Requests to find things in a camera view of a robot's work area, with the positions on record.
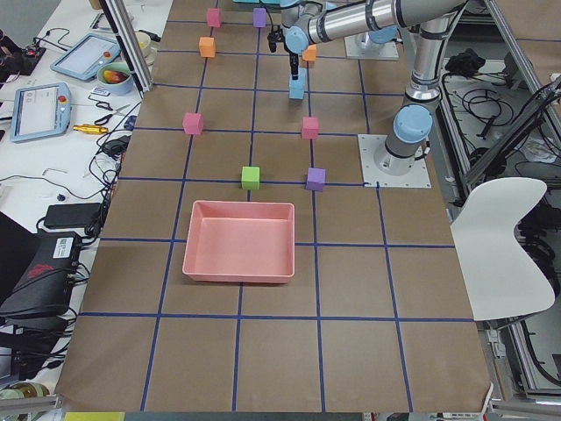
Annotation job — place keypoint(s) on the gold metal cylinder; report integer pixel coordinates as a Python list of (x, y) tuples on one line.
[(91, 129)]

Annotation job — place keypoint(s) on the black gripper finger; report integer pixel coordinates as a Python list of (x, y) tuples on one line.
[(294, 64)]

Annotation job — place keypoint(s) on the purple foam block near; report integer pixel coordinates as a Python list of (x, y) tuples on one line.
[(316, 179)]

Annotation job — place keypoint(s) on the black scissors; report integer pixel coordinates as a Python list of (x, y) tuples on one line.
[(111, 112)]

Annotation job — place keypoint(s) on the aluminium frame post left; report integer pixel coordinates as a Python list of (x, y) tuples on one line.
[(121, 26)]

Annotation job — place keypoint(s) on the white mug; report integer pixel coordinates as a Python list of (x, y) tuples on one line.
[(146, 46)]

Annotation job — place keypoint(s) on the pink foam block mid right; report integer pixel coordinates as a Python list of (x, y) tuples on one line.
[(310, 128)]

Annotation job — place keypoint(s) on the pink foam block far left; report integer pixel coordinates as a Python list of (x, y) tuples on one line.
[(214, 17)]

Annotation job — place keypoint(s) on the black power adapter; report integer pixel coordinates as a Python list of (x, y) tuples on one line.
[(77, 215)]

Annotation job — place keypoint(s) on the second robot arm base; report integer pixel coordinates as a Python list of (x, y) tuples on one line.
[(374, 45)]

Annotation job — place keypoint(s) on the white chair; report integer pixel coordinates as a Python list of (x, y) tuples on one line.
[(501, 279)]

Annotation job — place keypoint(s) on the teach pendant near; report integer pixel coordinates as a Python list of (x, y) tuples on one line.
[(41, 112)]

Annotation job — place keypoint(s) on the orange foam block right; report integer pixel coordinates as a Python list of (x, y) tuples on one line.
[(310, 53)]

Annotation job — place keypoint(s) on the light blue foam block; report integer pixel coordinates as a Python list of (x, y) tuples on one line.
[(301, 81), (297, 89)]

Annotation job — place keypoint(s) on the teach pendant far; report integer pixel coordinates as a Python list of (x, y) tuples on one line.
[(86, 57)]

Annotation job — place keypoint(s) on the purple foam block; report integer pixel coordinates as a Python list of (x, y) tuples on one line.
[(316, 179), (259, 17)]

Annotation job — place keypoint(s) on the teach pendant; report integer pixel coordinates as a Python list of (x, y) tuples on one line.
[(86, 57), (41, 112)]

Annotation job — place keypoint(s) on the purple foam block far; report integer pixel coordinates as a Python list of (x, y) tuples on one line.
[(259, 17)]

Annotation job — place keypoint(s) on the pink foam block mid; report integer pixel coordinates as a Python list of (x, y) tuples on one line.
[(310, 128), (192, 123)]

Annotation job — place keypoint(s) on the orange foam block left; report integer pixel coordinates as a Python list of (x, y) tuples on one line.
[(207, 47)]

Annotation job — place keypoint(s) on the bowl with fruit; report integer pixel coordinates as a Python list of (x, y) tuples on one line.
[(116, 78)]

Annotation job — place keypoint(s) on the green foam block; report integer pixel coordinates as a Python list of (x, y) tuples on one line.
[(250, 178)]

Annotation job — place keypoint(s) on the pink plastic tray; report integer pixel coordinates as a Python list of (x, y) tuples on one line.
[(240, 242)]

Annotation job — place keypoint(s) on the pink foam block mid left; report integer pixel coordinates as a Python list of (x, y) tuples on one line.
[(192, 123)]

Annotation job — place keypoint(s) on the orange foam block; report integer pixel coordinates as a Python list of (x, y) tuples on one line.
[(310, 53), (207, 47)]

